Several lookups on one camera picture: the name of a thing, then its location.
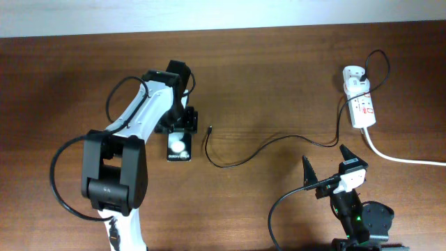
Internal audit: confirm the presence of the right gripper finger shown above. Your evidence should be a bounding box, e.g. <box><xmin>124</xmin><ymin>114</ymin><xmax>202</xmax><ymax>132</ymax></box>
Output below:
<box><xmin>339</xmin><ymin>144</ymin><xmax>368</xmax><ymax>167</ymax></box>
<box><xmin>302</xmin><ymin>155</ymin><xmax>318</xmax><ymax>188</ymax></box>

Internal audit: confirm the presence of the thin black charging cable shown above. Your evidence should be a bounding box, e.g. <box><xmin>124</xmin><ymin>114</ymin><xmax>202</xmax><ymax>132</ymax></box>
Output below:
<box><xmin>204</xmin><ymin>49</ymin><xmax>391</xmax><ymax>169</ymax></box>

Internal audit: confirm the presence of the black Galaxy smartphone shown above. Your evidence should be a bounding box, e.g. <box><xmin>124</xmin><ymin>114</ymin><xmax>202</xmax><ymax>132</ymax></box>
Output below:
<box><xmin>167</xmin><ymin>132</ymin><xmax>192</xmax><ymax>162</ymax></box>

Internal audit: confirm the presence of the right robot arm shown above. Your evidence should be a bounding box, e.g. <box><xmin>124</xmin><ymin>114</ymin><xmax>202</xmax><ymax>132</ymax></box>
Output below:
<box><xmin>302</xmin><ymin>145</ymin><xmax>394</xmax><ymax>250</ymax></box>

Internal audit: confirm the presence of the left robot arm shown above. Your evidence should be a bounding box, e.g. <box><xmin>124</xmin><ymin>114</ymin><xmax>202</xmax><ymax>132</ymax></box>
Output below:
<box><xmin>81</xmin><ymin>60</ymin><xmax>198</xmax><ymax>250</ymax></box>

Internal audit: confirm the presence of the white USB charger adapter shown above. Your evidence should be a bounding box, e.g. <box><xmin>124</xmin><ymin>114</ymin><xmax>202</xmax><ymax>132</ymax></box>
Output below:
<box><xmin>344</xmin><ymin>77</ymin><xmax>370</xmax><ymax>96</ymax></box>

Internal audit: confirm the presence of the white power strip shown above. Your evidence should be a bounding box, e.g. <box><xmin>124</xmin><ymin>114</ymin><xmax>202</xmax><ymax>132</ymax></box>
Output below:
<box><xmin>342</xmin><ymin>66</ymin><xmax>376</xmax><ymax>129</ymax></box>

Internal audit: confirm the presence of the thick white power cord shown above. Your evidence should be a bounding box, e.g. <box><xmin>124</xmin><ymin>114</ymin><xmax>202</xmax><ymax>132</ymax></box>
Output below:
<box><xmin>361</xmin><ymin>127</ymin><xmax>446</xmax><ymax>167</ymax></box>

